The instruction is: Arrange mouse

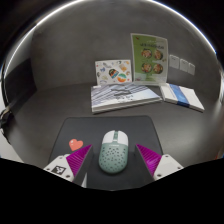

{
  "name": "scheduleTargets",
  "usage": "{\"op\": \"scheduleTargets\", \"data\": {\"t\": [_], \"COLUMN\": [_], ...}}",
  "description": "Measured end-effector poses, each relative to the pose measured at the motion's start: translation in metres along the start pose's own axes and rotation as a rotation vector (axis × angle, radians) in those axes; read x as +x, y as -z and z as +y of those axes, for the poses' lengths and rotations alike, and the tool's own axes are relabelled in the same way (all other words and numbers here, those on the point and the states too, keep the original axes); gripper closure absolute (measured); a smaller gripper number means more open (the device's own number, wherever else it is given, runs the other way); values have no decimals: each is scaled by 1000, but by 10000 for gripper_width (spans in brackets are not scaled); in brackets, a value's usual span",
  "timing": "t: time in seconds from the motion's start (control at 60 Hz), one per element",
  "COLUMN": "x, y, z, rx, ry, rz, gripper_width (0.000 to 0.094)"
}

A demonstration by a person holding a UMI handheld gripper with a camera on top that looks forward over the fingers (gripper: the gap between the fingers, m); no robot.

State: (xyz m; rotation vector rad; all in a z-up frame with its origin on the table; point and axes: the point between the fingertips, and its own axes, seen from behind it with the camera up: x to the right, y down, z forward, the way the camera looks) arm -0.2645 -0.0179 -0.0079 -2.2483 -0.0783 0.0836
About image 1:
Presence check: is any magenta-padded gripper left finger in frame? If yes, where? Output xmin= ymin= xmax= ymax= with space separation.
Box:
xmin=43 ymin=143 xmax=95 ymax=188

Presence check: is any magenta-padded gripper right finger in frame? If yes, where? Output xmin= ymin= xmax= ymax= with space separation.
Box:
xmin=134 ymin=143 xmax=184 ymax=183

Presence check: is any green and white computer mouse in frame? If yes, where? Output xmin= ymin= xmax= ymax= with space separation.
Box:
xmin=98 ymin=130 xmax=129 ymax=175

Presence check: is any black mouse pad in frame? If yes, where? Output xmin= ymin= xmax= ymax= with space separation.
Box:
xmin=48 ymin=115 xmax=164 ymax=192

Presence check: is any white book with blue band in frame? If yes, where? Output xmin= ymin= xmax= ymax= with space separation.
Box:
xmin=159 ymin=82 xmax=206 ymax=113

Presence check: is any striped grey book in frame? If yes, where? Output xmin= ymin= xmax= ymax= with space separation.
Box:
xmin=90 ymin=83 xmax=164 ymax=115

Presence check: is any green menu sign stand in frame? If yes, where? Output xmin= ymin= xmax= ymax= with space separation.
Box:
xmin=130 ymin=32 xmax=169 ymax=87

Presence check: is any white sticker card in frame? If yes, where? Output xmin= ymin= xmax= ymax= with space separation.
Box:
xmin=94 ymin=59 xmax=133 ymax=87

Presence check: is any white ceiling light strip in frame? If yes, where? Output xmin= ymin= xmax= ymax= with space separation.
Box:
xmin=2 ymin=0 xmax=219 ymax=78

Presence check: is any white wall plates group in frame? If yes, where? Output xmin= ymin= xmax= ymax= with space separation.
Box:
xmin=168 ymin=54 xmax=196 ymax=76

